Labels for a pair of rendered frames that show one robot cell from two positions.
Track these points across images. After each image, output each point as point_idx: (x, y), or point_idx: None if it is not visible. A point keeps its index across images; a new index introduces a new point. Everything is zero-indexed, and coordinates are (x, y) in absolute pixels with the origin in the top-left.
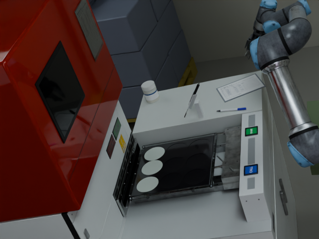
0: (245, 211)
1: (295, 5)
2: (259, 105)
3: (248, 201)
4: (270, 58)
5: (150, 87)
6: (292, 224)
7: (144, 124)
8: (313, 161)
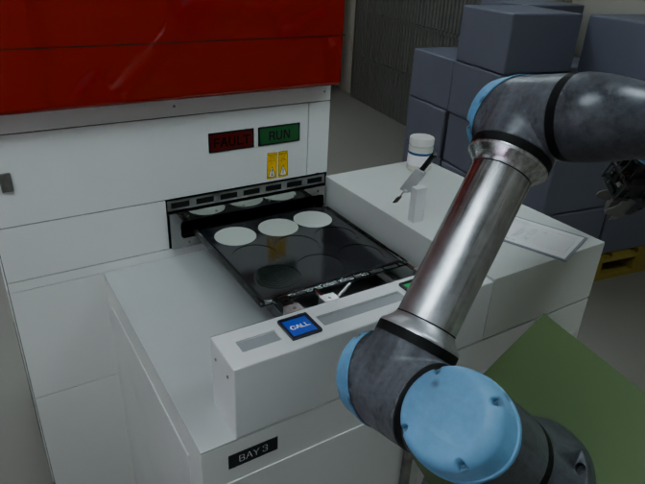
0: (213, 377)
1: None
2: (501, 273)
3: (218, 365)
4: (494, 124)
5: (418, 142)
6: None
7: (354, 178)
8: (360, 415)
